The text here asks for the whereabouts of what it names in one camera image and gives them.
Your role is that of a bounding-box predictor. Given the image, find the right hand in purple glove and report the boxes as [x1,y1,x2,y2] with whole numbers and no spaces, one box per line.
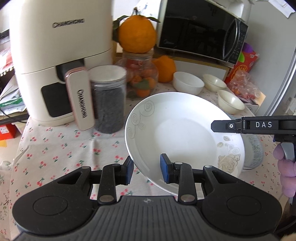
[273,144,295,198]

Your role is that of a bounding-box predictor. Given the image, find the small white bowl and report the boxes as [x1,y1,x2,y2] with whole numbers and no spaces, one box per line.
[202,74,227,92]

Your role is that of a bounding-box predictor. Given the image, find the wooden shelf with papers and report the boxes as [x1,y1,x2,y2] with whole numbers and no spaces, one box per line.
[1,30,29,123]

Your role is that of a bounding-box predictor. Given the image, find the large orange on jar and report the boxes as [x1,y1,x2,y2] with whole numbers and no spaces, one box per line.
[112,8,160,54]

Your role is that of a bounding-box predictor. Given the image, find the red small box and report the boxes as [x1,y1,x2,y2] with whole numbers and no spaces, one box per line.
[0,123,17,141]

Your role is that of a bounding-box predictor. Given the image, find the wooden microwave stand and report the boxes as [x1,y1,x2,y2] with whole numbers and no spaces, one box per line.
[113,42,230,80]

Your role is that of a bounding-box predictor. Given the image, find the blue patterned plate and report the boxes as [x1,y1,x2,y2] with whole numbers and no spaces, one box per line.
[241,134,264,171]

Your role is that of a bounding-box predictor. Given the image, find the plastic bag of snacks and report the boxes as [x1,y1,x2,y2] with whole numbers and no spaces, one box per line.
[227,70,261,100]

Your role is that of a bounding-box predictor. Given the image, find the black microwave oven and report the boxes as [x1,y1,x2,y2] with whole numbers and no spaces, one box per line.
[157,1,248,65]

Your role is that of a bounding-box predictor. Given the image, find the red gift box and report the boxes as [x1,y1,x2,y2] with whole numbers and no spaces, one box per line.
[224,50,259,84]

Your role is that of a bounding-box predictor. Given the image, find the cream white bowl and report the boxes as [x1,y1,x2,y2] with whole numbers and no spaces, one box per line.
[217,90,245,114]

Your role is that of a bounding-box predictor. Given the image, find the white Changhong air fryer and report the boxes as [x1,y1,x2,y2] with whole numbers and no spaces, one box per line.
[10,1,112,131]

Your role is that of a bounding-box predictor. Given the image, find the large orange on table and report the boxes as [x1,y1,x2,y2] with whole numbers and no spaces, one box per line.
[152,55,177,83]

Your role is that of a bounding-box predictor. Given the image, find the large white bowl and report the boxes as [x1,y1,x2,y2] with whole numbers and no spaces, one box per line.
[173,71,205,95]

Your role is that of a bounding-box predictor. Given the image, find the white plate with swirl pattern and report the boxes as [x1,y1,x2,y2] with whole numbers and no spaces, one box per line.
[125,92,245,195]

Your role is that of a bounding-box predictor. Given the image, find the clear jar of black beans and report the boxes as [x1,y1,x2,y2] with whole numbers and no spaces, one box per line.
[89,65,126,133]

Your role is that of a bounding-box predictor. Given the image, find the glass jar of small oranges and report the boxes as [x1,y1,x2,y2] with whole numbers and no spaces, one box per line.
[116,49,159,99]

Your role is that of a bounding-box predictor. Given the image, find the white refrigerator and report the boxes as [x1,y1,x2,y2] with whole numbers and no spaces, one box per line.
[264,50,295,116]

